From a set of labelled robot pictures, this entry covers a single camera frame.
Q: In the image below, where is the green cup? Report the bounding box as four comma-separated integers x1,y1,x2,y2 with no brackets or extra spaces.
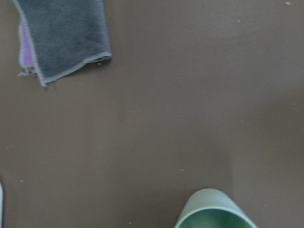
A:
175,189,256,228

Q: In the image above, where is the beige rabbit tray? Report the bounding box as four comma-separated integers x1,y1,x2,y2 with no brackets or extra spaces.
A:
0,183,4,228

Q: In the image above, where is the grey folded cloth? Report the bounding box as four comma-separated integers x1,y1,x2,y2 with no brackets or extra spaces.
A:
14,0,112,86

